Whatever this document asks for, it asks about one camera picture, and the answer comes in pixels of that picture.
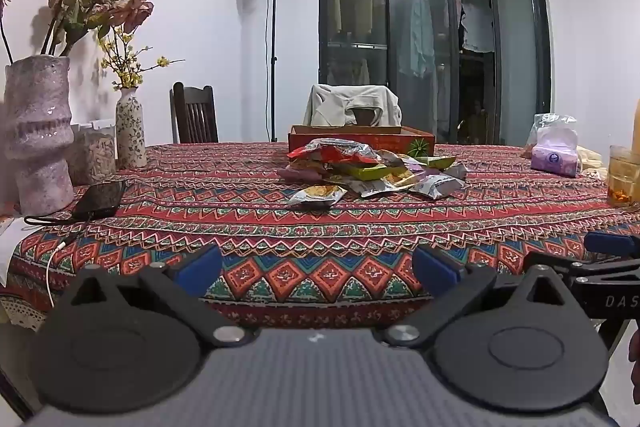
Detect beige jacket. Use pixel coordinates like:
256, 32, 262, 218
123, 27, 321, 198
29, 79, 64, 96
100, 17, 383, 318
302, 84, 403, 128

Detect pile of snack packets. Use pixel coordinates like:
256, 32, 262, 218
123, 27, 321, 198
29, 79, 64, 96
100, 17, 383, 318
279, 138, 469, 208

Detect white cable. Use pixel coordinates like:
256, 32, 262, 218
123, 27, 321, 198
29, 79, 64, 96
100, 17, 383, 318
46, 234, 77, 309

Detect light blue hanging shirt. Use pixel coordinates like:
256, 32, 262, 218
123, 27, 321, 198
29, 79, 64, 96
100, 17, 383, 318
407, 0, 437, 80

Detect sliding glass door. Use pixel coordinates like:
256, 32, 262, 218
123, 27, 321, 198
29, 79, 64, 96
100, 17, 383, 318
319, 0, 554, 146

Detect white hanging garment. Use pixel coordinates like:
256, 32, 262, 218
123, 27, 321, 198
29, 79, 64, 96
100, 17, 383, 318
457, 2, 496, 54

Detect white paper sheet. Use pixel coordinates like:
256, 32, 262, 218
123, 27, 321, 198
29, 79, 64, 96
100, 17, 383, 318
0, 217, 32, 286

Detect beige bag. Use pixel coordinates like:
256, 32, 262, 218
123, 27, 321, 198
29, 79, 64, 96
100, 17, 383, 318
576, 146, 610, 182

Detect yellow flower sprigs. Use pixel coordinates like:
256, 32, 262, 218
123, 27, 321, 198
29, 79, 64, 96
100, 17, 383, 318
97, 27, 186, 90

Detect lace table cover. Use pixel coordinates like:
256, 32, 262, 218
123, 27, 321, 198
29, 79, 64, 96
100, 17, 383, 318
0, 294, 57, 334

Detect small floral vase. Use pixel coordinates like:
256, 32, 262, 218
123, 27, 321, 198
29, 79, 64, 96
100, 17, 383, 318
116, 88, 148, 169

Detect black smartphone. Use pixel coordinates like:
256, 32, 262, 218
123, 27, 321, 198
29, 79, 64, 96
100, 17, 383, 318
71, 180, 127, 220

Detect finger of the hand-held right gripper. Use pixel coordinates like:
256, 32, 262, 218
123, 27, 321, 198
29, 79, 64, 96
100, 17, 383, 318
522, 252, 640, 282
585, 231, 640, 259

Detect red cardboard box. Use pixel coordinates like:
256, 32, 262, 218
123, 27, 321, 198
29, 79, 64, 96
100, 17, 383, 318
287, 124, 436, 158

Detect glass cup of tea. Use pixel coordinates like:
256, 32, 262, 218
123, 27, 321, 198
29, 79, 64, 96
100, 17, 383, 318
607, 144, 640, 208

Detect large pink textured vase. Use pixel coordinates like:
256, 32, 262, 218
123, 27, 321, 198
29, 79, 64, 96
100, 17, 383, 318
4, 55, 76, 217

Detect black cable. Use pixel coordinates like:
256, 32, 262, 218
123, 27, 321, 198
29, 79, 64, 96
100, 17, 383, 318
23, 213, 93, 229

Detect dark wooden chair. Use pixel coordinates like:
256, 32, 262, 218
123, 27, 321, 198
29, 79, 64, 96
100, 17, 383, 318
170, 82, 220, 144
349, 108, 382, 126

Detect person's right hand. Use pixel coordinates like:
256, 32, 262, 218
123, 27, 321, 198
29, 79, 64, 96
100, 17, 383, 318
628, 329, 640, 400

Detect floor lamp on stand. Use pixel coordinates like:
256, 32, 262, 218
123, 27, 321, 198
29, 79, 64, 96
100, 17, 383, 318
264, 0, 294, 143

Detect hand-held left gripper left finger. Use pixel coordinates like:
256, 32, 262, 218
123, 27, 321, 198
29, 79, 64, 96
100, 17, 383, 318
59, 244, 261, 350

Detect glass jar with white lid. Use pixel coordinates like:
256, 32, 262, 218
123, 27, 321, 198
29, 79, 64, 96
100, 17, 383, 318
67, 119, 119, 186

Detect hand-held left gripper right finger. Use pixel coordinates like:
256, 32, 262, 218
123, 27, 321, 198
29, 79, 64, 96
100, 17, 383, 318
382, 246, 577, 350

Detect purple tissue pack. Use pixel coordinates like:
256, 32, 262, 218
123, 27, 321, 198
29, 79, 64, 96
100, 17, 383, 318
531, 129, 581, 178

